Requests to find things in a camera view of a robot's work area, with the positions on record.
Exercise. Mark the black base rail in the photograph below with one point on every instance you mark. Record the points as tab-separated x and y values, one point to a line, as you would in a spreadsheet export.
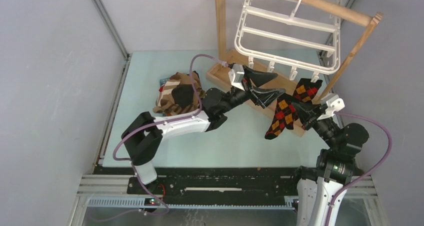
233	187

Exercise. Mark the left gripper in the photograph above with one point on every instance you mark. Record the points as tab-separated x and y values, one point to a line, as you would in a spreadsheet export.
264	96

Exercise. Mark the pile of socks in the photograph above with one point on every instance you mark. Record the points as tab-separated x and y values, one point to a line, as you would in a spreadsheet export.
176	95

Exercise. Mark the light blue perforated basket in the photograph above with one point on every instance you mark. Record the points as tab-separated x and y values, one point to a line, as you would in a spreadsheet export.
163	81

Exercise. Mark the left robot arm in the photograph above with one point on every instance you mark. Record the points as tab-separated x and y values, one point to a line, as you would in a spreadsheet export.
144	135

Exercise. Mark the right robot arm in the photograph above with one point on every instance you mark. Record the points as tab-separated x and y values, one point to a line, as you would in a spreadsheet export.
321	189

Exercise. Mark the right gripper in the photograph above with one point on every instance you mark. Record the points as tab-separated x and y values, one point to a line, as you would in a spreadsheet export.
308	114

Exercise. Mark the red black argyle sock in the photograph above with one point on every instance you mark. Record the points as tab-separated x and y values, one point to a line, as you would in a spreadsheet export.
306	90

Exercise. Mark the wooden hanger stand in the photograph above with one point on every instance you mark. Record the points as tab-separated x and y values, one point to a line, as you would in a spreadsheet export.
218	74

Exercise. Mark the white plastic clip hanger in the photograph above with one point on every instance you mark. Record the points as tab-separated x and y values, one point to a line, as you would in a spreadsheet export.
288	29

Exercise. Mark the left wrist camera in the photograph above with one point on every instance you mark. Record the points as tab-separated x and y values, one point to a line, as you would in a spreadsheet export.
236	75

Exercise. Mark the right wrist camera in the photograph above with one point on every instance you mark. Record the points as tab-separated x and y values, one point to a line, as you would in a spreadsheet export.
331	103

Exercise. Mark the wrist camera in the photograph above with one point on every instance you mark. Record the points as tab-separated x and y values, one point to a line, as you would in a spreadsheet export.
236	75
331	103

